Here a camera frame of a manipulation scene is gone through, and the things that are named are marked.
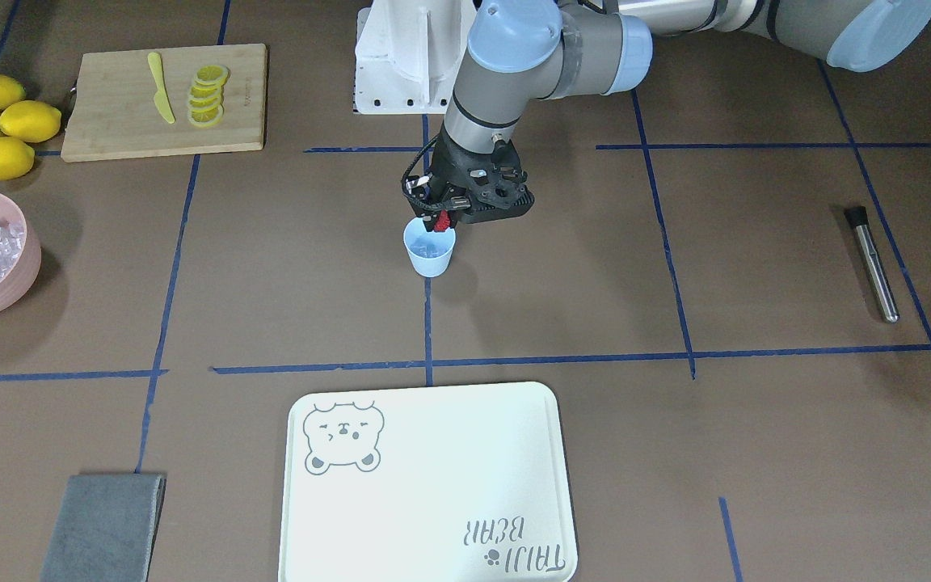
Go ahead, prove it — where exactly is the white bear tray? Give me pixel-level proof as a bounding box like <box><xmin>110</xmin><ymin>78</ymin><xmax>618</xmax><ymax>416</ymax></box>
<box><xmin>277</xmin><ymin>381</ymin><xmax>579</xmax><ymax>581</ymax></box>

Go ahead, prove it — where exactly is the light blue plastic cup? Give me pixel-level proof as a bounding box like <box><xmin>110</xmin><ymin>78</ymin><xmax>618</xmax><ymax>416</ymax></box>
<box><xmin>402</xmin><ymin>217</ymin><xmax>456</xmax><ymax>279</ymax></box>

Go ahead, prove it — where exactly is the steel muddler black tip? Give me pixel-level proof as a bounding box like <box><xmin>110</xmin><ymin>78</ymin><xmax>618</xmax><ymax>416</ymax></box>
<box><xmin>843</xmin><ymin>205</ymin><xmax>900</xmax><ymax>324</ymax></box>

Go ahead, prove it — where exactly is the yellow plastic knife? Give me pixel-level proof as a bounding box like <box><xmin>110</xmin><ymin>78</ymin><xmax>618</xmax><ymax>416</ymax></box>
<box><xmin>147</xmin><ymin>51</ymin><xmax>176</xmax><ymax>124</ymax></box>

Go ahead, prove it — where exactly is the grey folded cloth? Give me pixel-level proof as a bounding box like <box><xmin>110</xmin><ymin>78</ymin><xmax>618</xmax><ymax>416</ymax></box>
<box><xmin>40</xmin><ymin>473</ymin><xmax>166</xmax><ymax>581</ymax></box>

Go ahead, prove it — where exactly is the wooden cutting board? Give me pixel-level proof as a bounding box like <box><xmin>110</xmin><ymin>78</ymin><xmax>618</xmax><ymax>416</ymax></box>
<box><xmin>61</xmin><ymin>44</ymin><xmax>268</xmax><ymax>162</ymax></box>

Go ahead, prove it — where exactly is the lemon slice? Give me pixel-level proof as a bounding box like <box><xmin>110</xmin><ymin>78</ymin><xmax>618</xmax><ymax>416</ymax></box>
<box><xmin>193</xmin><ymin>64</ymin><xmax>230</xmax><ymax>87</ymax></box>
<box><xmin>186</xmin><ymin>95</ymin><xmax>223</xmax><ymax>113</ymax></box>
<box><xmin>187</xmin><ymin>82</ymin><xmax>223</xmax><ymax>102</ymax></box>
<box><xmin>186</xmin><ymin>104</ymin><xmax>225</xmax><ymax>129</ymax></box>

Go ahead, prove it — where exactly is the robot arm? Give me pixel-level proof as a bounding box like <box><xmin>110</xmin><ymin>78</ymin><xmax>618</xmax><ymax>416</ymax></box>
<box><xmin>402</xmin><ymin>1</ymin><xmax>931</xmax><ymax>232</ymax></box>

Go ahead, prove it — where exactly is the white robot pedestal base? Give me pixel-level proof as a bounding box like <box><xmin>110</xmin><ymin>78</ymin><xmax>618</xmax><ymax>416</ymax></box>
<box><xmin>352</xmin><ymin>1</ymin><xmax>477</xmax><ymax>115</ymax></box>

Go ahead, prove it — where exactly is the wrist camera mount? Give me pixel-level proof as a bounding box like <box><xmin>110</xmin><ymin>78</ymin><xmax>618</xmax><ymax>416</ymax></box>
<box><xmin>457</xmin><ymin>167</ymin><xmax>535</xmax><ymax>224</ymax></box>

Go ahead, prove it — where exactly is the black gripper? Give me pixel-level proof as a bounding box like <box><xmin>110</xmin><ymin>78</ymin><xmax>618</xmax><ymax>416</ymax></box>
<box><xmin>411</xmin><ymin>133</ymin><xmax>522</xmax><ymax>229</ymax></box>

